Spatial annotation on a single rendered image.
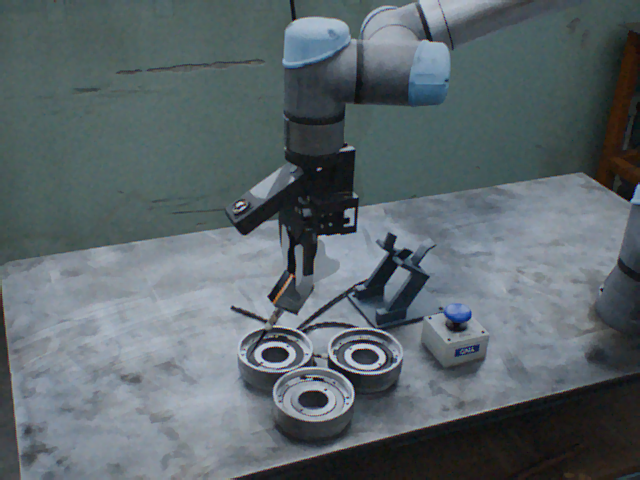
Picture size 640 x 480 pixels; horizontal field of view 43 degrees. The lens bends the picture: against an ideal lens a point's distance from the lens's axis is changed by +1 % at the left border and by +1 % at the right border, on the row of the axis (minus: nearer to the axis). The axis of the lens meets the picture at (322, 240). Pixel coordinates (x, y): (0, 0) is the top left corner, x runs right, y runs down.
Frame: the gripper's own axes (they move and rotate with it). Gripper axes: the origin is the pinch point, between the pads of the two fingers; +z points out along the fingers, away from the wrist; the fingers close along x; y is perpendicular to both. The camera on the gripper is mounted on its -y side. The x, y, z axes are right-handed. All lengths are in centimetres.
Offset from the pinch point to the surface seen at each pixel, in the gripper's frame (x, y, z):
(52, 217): 157, -16, 65
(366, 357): -4.4, 9.6, 12.0
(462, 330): -7.8, 23.1, 8.6
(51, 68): 156, -10, 17
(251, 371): -3.5, -7.6, 9.9
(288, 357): -1.4, -1.3, 11.0
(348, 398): -12.8, 2.4, 10.5
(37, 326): 22.5, -32.0, 13.2
